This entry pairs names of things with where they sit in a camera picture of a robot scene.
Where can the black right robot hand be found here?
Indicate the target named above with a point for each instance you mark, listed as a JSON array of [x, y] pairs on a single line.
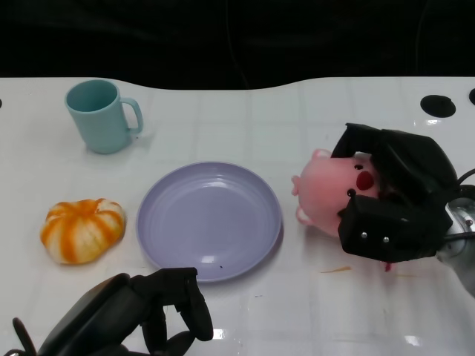
[[408, 167]]

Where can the purple plastic plate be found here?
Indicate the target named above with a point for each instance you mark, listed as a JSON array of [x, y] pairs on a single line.
[[208, 219]]

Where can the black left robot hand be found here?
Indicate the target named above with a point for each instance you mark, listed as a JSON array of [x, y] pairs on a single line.
[[100, 315]]

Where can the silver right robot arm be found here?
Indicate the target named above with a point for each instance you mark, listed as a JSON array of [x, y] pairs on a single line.
[[462, 219]]

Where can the black backdrop cloth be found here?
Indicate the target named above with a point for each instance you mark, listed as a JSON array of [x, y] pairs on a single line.
[[222, 37]]

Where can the pink plush doll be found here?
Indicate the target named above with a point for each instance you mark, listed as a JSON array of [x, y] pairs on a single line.
[[326, 185]]

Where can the teal plastic mug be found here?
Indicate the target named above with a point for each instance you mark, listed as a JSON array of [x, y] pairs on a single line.
[[102, 126]]

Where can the orange white pumpkin plush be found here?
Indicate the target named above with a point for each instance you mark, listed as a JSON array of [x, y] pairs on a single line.
[[83, 231]]

